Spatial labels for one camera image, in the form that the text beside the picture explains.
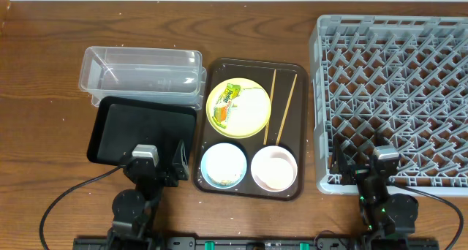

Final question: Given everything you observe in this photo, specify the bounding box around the black plastic tray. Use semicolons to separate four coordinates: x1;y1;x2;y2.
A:
87;96;197;166

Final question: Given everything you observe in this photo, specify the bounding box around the dark brown serving tray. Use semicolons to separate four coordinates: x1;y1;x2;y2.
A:
194;58;308;201

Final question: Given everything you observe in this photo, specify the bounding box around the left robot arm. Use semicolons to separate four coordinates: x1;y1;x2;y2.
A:
105;140;189;249

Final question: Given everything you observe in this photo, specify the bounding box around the grey plastic dishwasher rack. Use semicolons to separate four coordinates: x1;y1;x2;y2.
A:
309;15;467;197

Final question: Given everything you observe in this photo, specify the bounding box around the wooden chopstick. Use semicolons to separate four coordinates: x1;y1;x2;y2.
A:
275;73;298;145
263;69;276;145

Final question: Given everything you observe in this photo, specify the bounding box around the clear plastic waste bin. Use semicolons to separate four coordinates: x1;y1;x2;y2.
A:
78;46;207;110

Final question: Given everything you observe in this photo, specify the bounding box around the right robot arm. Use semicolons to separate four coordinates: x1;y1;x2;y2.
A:
332;138;418;249

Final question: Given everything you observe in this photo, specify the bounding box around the yellow round plate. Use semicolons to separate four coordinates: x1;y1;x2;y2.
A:
205;77;270;139

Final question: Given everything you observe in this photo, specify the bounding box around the pale pink bowl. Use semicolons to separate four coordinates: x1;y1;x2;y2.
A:
250;145;298;192

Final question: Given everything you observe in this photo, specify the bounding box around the light blue bowl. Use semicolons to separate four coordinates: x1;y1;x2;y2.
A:
200;143;247;189

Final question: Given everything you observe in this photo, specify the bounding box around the green orange snack wrapper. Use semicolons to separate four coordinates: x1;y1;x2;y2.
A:
213;83;241;129

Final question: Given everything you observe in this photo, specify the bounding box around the white tissue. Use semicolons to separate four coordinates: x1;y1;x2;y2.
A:
238;88;270;107

